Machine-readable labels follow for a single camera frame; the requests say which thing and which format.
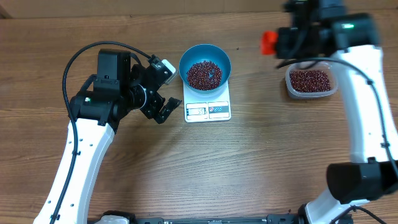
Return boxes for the orange scoop blue handle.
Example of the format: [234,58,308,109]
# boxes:
[261,30,278,55]

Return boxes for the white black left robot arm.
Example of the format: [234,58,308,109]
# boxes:
[34,49,181,223]

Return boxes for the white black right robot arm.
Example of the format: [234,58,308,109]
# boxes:
[272,1,397,223]

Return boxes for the white digital kitchen scale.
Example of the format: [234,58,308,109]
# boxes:
[183,82,232,123]

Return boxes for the red beans in bowl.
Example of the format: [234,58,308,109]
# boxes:
[187,60,223,91]

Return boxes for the blue bowl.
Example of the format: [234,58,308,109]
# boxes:
[179,44,232,93]

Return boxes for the clear plastic container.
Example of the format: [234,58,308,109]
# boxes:
[285,62,338,100]

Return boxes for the red beans in container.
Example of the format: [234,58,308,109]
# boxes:
[289,70,331,93]

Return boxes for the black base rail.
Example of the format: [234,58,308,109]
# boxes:
[87,210,308,224]

